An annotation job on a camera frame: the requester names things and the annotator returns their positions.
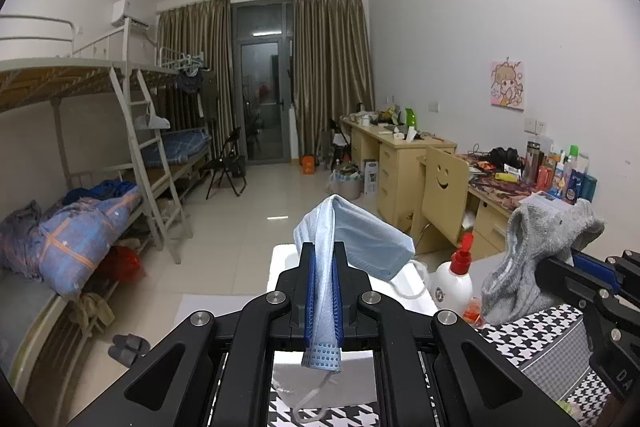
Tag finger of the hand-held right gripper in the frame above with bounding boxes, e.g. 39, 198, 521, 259
534, 256, 626, 313
572, 249, 640, 290

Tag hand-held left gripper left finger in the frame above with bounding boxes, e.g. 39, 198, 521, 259
65, 242, 317, 427

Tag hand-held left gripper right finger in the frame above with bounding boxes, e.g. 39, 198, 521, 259
330, 243, 581, 427

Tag white foam box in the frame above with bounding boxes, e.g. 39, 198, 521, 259
270, 243, 438, 408

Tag grey sock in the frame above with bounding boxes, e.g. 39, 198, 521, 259
480, 199, 606, 327

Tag blue face mask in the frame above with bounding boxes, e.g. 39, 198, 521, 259
292, 194, 432, 425

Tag houndstooth tablecloth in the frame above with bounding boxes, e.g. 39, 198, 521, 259
270, 302, 640, 427

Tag dark blue toiletry bottle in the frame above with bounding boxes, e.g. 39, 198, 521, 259
570, 170, 598, 202

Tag white paper sheet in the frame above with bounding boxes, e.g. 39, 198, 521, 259
522, 191, 573, 210

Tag wooden desk with printed mat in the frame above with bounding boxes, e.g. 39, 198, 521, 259
467, 152, 601, 258

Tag orange packet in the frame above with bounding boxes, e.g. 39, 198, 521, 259
462, 297, 486, 325

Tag white pump bottle red nozzle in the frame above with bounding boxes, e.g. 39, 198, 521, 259
435, 234, 475, 323

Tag dark tumbler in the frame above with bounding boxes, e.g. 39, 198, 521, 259
524, 141, 543, 185

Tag grey bucket with bag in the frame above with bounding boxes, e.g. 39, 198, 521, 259
328, 164, 363, 202

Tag white carton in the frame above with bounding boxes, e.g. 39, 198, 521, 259
362, 159, 381, 196

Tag black headphones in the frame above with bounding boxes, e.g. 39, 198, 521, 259
487, 147, 523, 170

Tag wooden smiley chair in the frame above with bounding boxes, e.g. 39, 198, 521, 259
410, 146, 471, 255

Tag wooden desk with drawers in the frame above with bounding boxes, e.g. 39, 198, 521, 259
341, 116, 458, 220

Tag black folding chair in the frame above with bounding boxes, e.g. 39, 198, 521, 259
200, 127, 248, 200

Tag black slippers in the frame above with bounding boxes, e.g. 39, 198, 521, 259
109, 333, 151, 365

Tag red plastic bag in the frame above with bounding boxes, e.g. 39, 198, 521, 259
102, 246, 146, 285

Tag blue checked mattress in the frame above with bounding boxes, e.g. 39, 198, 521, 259
160, 130, 213, 165

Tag glass balcony door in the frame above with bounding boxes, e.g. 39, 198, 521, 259
232, 2, 296, 165

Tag beige cloth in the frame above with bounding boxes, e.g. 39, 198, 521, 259
67, 292, 116, 338

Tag brown curtain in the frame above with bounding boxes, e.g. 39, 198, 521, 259
293, 0, 376, 158
157, 0, 236, 162

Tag blue plaid quilt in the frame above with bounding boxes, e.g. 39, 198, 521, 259
0, 194, 146, 298

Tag hanging dark clothes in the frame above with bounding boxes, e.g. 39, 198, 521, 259
175, 67, 206, 95

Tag small metal bunk bed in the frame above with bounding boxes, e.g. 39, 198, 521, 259
131, 19, 213, 208

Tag large metal bunk bed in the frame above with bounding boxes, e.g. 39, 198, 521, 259
0, 14, 196, 408

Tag white air conditioner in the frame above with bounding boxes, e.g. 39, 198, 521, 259
111, 0, 151, 30

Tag cartoon wall poster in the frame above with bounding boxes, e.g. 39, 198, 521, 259
490, 57, 527, 111

